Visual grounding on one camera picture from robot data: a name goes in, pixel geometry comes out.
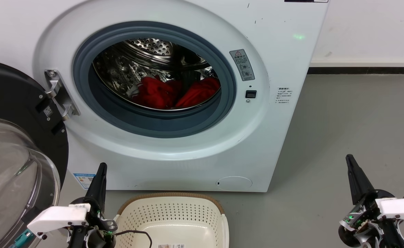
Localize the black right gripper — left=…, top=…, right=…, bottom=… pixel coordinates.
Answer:
left=338, top=154, right=404, bottom=248

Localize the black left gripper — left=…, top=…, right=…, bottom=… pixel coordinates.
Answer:
left=68, top=163, right=117, bottom=248

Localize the red cloth garment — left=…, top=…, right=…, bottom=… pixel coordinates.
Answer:
left=131, top=76, right=221, bottom=110

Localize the cream perforated laundry basket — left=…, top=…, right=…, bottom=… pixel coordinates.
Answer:
left=114, top=192, right=230, bottom=248

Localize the stainless steel washing machine drum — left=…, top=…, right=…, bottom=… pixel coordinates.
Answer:
left=93, top=38, right=222, bottom=111

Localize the black washer door with glass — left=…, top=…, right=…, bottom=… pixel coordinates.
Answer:
left=0, top=59, right=69, bottom=248

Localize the blue energy label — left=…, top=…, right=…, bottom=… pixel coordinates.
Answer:
left=73, top=173, right=96, bottom=189

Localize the grey rubber door gasket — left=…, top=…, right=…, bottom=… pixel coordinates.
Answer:
left=73, top=21, right=237, bottom=138

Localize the white front-load washing machine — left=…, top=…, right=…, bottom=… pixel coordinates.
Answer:
left=0, top=0, right=330, bottom=192

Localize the silver metal door hinge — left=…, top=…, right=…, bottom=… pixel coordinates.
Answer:
left=45, top=70, right=81, bottom=121

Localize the black baseboard strip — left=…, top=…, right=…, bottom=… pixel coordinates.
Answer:
left=307, top=66, right=404, bottom=75

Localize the white text label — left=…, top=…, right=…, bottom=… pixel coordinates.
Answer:
left=275, top=86, right=294, bottom=105

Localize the round white filter cover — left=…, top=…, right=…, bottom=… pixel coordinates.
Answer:
left=216, top=176, right=253, bottom=191

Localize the grey warning sticker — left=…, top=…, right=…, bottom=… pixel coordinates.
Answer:
left=230, top=49, right=255, bottom=82

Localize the thin black cable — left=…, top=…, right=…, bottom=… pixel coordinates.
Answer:
left=115, top=230, right=153, bottom=248

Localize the black teal cable connector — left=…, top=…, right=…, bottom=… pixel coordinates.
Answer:
left=11, top=230, right=34, bottom=248

